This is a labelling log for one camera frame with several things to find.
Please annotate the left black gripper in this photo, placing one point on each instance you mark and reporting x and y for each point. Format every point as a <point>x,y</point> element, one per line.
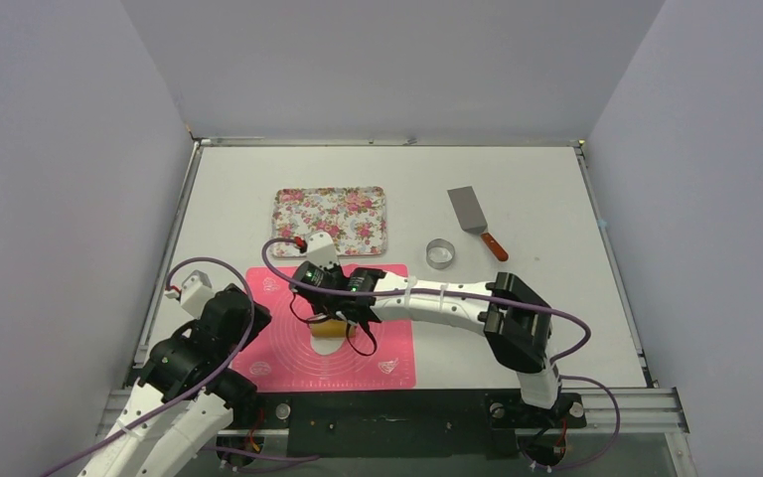
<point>262,319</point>

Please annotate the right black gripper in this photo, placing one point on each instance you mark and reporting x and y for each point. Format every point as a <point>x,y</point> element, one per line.
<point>319,305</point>

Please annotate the wooden dough roller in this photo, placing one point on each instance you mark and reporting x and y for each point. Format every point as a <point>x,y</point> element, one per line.
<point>332,329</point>

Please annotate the white dough piece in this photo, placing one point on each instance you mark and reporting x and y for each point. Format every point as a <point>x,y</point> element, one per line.
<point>327,346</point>

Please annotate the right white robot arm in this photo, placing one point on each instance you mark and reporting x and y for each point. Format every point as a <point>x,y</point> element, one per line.
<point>518,338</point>

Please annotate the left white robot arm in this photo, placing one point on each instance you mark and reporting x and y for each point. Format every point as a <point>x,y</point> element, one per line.
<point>184,394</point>

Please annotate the pink silicone baking mat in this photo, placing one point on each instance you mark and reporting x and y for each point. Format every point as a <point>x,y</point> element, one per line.
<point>280,359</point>

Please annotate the floral tray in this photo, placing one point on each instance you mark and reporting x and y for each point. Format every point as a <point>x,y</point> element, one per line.
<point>354,217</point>

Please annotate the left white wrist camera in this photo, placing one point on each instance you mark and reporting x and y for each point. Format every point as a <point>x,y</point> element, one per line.
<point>193,294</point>

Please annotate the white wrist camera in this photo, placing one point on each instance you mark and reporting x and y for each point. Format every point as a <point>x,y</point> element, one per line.
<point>321,250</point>
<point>193,294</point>

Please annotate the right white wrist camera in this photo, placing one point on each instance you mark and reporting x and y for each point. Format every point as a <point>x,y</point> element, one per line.
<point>321,250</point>

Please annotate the metal ring cutter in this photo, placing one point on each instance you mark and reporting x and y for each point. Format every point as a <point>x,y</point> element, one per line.
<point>439,253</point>

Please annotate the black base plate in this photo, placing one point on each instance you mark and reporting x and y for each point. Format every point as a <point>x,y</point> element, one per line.
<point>402,424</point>

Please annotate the metal spatula wooden handle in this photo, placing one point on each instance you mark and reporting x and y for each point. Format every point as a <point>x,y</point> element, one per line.
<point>472,220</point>

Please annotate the aluminium front rail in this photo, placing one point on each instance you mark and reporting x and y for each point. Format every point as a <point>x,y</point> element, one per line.
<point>647,410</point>

